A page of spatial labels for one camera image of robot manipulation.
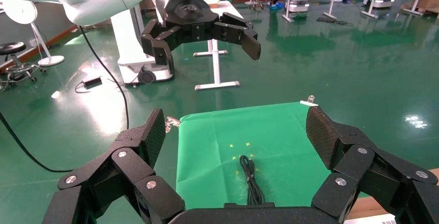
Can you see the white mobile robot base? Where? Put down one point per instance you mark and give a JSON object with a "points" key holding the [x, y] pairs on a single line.
{"points": [[382, 3], [297, 6]]}

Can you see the brown open cardboard box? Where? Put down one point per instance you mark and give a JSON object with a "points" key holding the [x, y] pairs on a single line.
{"points": [[372, 205]]}

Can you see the stacked brown cardboard boxes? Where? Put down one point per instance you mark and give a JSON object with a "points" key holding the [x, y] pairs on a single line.
{"points": [[427, 1]]}

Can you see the white work table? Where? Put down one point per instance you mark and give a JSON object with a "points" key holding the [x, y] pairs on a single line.
{"points": [[215, 64]]}

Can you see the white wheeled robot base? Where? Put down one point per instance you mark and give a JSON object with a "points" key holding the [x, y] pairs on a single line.
{"points": [[128, 44]]}

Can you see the white printed instruction sheet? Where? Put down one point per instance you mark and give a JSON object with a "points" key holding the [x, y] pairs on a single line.
{"points": [[377, 221]]}

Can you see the white round-headed floor stand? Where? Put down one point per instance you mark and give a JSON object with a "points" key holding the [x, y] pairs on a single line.
{"points": [[51, 60]]}

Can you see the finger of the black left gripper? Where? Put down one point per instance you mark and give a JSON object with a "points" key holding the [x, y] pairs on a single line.
{"points": [[245, 37], [161, 47]]}

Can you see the metal binder clip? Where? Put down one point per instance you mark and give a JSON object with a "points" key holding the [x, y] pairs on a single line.
{"points": [[171, 123], [308, 102]]}

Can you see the black power adapter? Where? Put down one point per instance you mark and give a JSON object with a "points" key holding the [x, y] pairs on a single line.
{"points": [[92, 81]]}

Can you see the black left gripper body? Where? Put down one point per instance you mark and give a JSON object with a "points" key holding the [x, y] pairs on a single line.
{"points": [[185, 10]]}

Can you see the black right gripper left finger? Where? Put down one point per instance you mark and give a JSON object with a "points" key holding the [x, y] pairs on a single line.
{"points": [[130, 167]]}

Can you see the black round stool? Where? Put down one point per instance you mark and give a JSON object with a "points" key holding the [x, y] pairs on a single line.
{"points": [[12, 48]]}

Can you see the green table cloth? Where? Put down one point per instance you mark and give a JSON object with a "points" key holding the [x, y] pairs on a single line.
{"points": [[212, 167]]}

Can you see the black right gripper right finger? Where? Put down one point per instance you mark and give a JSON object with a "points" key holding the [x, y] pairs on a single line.
{"points": [[363, 167]]}

